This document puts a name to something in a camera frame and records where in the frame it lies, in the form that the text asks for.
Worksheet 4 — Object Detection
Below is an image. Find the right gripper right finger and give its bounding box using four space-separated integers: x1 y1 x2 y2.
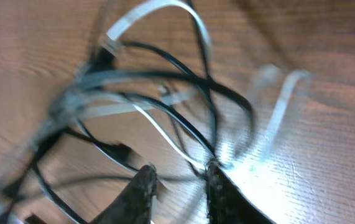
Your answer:
206 160 273 224

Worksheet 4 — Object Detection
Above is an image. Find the white cable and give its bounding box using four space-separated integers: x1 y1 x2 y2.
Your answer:
0 0 313 224

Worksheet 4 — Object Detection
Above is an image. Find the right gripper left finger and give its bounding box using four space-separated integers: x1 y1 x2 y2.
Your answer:
90 164 158 224

